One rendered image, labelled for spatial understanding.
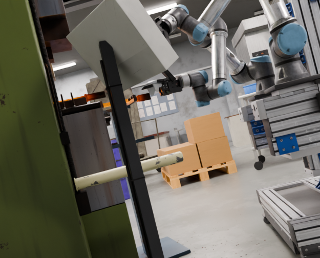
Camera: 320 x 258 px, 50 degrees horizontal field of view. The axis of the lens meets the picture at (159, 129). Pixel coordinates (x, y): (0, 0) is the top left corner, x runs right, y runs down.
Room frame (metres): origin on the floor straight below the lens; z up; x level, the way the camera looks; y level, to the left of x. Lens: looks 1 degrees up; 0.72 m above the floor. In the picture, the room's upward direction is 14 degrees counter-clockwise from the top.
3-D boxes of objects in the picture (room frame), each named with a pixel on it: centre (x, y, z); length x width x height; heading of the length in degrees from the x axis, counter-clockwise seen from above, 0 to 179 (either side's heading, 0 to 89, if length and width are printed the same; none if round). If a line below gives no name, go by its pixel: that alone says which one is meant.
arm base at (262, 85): (2.07, -0.70, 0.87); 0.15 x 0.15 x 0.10
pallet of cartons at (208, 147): (5.26, -0.36, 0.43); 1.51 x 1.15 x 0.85; 175
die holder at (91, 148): (1.68, 0.55, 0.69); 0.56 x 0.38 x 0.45; 104
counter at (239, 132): (8.71, -2.87, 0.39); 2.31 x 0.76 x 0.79; 84
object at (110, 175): (1.36, 0.15, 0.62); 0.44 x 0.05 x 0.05; 104
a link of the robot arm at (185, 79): (1.83, -0.18, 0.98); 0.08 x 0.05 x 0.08; 14
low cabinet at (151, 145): (10.84, 0.68, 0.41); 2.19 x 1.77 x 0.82; 174
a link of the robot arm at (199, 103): (1.83, -0.27, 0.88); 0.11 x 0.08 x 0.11; 43
